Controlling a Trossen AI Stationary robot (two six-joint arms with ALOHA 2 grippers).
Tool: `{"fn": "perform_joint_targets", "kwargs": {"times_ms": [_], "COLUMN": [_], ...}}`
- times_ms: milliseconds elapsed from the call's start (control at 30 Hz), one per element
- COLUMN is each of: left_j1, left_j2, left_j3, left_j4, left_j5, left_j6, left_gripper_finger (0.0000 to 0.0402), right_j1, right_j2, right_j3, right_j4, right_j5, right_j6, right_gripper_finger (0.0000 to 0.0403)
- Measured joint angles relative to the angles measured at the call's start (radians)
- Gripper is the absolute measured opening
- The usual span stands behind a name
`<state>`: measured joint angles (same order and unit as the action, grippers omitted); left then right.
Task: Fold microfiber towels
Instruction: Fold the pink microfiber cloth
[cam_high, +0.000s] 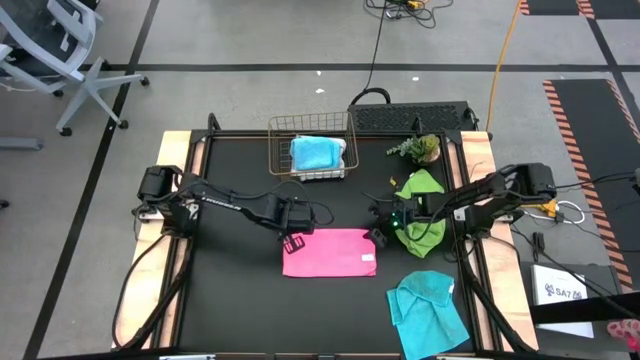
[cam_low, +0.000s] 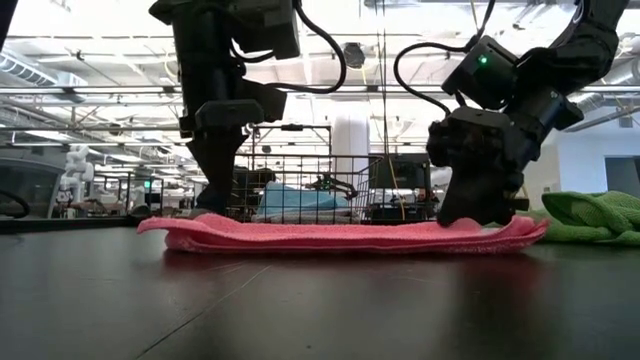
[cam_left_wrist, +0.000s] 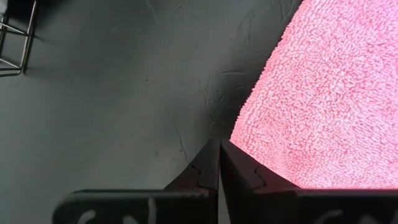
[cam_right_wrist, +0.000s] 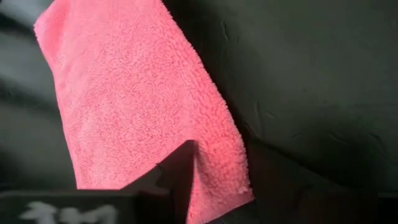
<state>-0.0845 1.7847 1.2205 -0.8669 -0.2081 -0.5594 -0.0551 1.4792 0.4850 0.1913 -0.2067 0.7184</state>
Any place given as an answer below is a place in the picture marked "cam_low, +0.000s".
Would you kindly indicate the white background robot figure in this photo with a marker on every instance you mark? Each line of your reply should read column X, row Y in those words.
column 76, row 170

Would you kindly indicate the black background monitor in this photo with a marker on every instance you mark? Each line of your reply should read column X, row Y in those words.
column 405, row 172

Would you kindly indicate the green microfiber towel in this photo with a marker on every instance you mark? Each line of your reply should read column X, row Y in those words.
column 595, row 215

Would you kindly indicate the pink microfiber towel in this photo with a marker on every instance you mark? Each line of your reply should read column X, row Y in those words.
column 340, row 237

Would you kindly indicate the dark gray wall panel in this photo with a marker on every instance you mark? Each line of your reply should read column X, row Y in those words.
column 622, row 175

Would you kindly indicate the black table frame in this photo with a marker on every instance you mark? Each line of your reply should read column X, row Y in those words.
column 75, row 224

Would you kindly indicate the white round column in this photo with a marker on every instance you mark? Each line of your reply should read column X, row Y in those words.
column 350, row 140

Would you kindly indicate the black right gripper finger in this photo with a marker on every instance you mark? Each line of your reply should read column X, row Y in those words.
column 475, row 205

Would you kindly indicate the black hanging fixture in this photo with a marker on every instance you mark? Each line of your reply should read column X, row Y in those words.
column 354, row 55

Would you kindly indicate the silver ventilation duct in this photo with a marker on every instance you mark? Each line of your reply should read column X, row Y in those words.
column 600, row 97

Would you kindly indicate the black background robot arm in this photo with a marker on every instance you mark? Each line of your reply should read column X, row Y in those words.
column 332, row 186

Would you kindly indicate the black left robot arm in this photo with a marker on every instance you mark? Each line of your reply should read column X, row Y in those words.
column 200, row 25

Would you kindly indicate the gray ventilation duct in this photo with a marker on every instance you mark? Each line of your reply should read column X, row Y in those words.
column 30, row 72

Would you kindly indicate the light blue microfiber towel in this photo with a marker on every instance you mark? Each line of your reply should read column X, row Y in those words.
column 295, row 200

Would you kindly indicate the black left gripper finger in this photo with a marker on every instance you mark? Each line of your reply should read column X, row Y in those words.
column 215, row 170

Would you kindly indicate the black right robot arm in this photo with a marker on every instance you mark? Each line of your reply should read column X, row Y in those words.
column 575, row 55

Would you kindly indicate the dark gray rounded panel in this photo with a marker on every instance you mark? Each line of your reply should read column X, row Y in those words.
column 35, row 187

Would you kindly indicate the black background frame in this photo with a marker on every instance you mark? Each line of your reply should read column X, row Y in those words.
column 292, row 127

